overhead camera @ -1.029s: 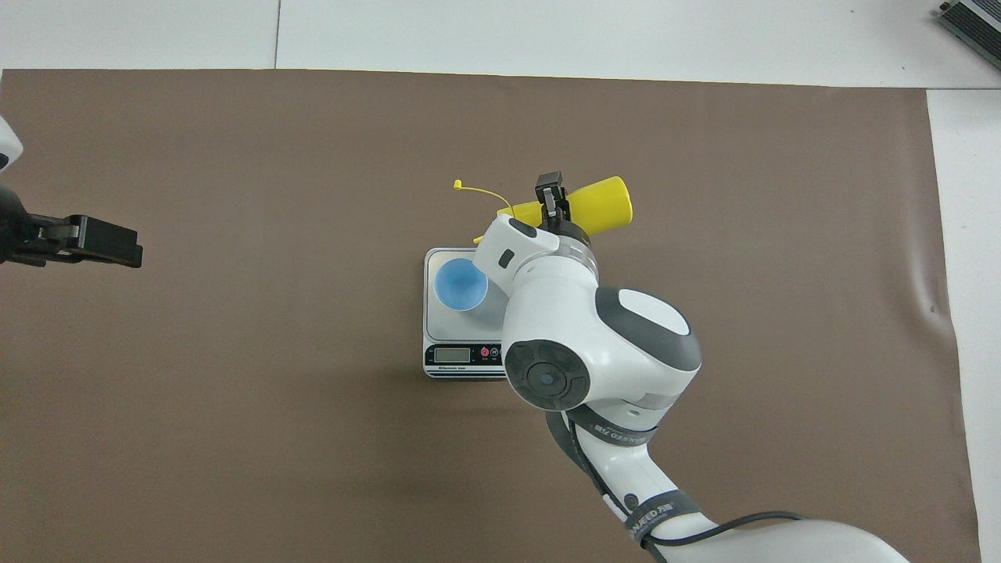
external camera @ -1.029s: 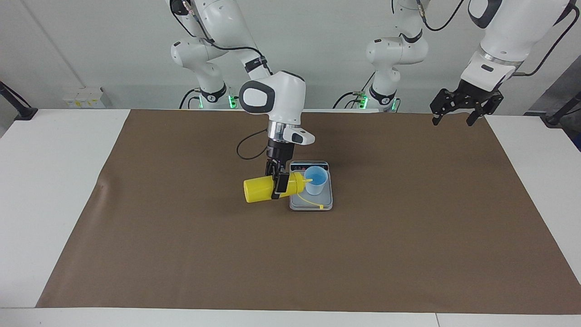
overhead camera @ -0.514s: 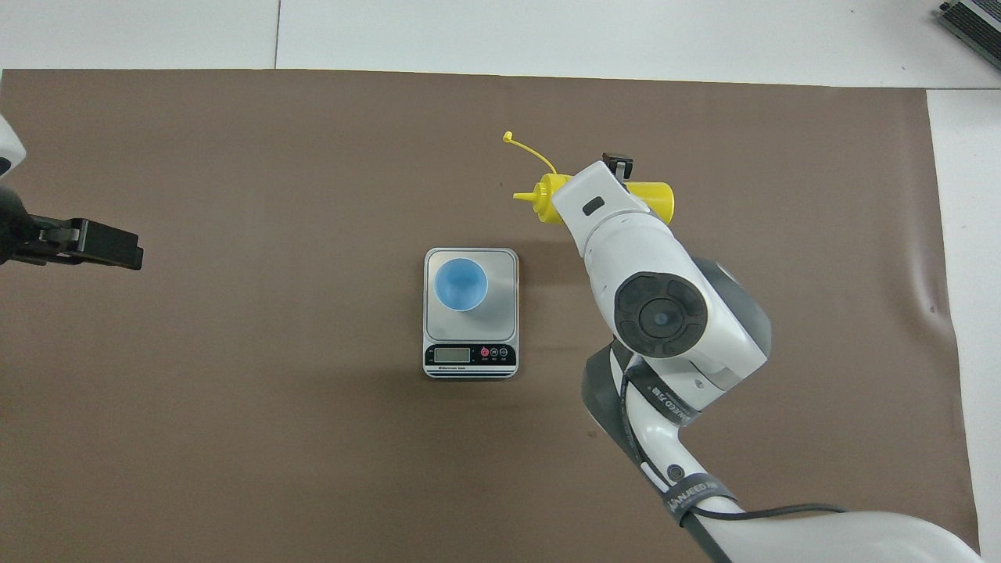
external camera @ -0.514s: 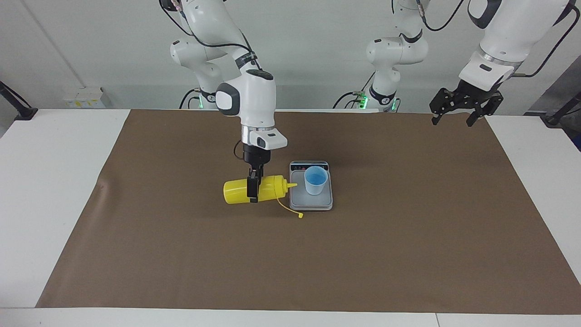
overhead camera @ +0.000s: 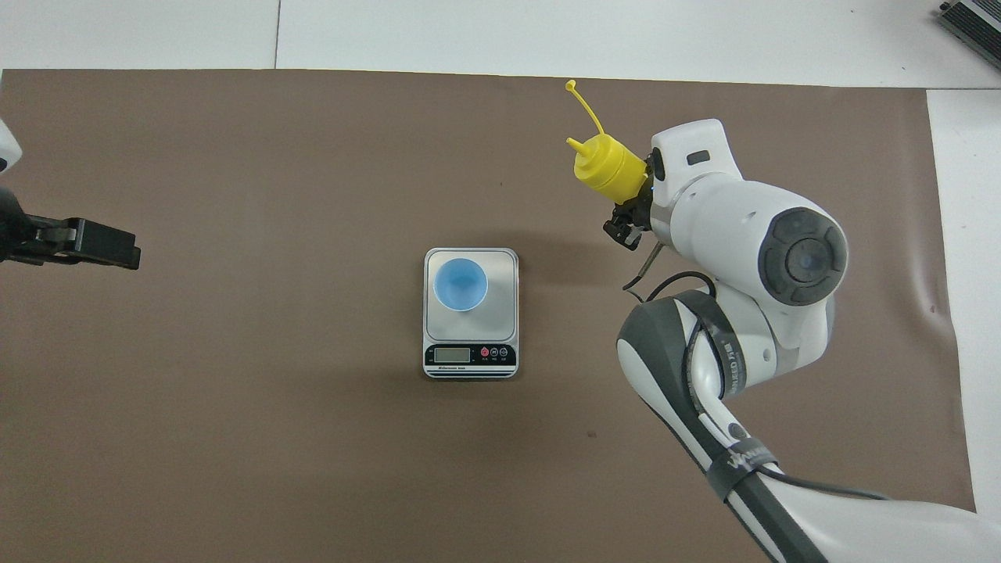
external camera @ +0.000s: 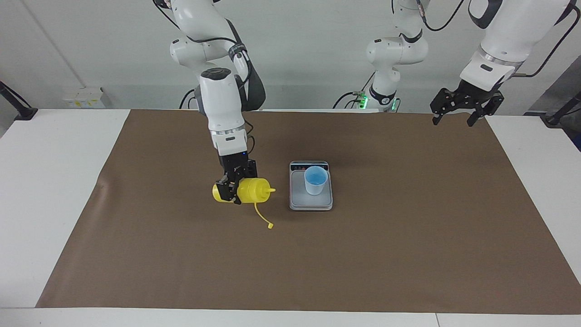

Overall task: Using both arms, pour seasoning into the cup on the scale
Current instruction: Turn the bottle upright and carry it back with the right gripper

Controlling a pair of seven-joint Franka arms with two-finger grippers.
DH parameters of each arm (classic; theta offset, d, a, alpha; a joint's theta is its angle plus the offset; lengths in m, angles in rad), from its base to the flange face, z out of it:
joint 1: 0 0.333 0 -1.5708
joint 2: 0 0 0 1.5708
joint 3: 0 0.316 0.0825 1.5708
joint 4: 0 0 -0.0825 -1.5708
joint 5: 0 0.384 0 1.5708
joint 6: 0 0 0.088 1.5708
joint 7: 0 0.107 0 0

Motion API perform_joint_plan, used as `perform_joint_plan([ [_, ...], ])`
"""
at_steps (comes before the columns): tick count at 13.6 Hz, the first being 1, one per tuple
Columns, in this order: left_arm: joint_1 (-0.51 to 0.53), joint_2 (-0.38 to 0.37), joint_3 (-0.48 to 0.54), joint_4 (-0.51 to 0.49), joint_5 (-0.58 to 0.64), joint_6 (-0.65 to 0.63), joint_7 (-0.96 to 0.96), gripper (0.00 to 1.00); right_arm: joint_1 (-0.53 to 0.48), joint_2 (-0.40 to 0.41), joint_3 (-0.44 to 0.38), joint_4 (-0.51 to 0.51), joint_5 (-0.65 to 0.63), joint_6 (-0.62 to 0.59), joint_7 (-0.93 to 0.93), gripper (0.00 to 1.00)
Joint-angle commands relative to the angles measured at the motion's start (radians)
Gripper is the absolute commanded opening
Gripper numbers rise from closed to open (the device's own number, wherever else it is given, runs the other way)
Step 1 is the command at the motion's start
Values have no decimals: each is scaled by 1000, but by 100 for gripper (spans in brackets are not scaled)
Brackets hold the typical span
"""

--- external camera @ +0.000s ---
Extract yellow squeeze bottle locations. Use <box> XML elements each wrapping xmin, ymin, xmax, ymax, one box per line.
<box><xmin>212</xmin><ymin>176</ymin><xmax>276</xmax><ymax>229</ymax></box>

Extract light blue plastic cup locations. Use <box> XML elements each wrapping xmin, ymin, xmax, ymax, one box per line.
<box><xmin>304</xmin><ymin>166</ymin><xmax>329</xmax><ymax>196</ymax></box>

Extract silver digital kitchen scale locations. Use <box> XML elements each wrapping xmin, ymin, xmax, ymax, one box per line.
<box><xmin>289</xmin><ymin>160</ymin><xmax>333</xmax><ymax>211</ymax></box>

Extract black clamp stand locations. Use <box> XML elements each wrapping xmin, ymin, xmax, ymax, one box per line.
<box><xmin>0</xmin><ymin>81</ymin><xmax>38</xmax><ymax>121</ymax></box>
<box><xmin>540</xmin><ymin>91</ymin><xmax>581</xmax><ymax>129</ymax></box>

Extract brown paper mat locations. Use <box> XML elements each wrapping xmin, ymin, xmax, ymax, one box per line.
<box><xmin>35</xmin><ymin>109</ymin><xmax>581</xmax><ymax>315</ymax></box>

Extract dark grey panel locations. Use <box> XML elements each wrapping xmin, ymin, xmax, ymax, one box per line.
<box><xmin>524</xmin><ymin>57</ymin><xmax>581</xmax><ymax>153</ymax></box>

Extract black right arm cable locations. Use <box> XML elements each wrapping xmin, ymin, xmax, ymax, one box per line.
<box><xmin>153</xmin><ymin>0</ymin><xmax>256</xmax><ymax>155</ymax></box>

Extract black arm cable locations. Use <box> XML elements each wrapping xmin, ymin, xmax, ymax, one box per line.
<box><xmin>418</xmin><ymin>0</ymin><xmax>581</xmax><ymax>78</ymax></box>
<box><xmin>153</xmin><ymin>0</ymin><xmax>256</xmax><ymax>155</ymax></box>

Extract black left base cables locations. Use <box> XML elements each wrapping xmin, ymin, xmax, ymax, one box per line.
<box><xmin>333</xmin><ymin>72</ymin><xmax>377</xmax><ymax>109</ymax></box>

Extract black base cables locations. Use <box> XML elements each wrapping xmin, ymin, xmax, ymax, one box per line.
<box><xmin>179</xmin><ymin>89</ymin><xmax>200</xmax><ymax>109</ymax></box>
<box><xmin>333</xmin><ymin>72</ymin><xmax>377</xmax><ymax>109</ymax></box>

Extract black right base cables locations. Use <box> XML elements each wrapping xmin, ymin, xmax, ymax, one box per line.
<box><xmin>179</xmin><ymin>89</ymin><xmax>200</xmax><ymax>109</ymax></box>

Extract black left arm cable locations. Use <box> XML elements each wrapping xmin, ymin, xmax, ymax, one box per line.
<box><xmin>418</xmin><ymin>0</ymin><xmax>581</xmax><ymax>78</ymax></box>

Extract white wall socket box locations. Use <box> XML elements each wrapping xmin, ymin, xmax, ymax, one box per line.
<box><xmin>63</xmin><ymin>88</ymin><xmax>106</xmax><ymax>109</ymax></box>

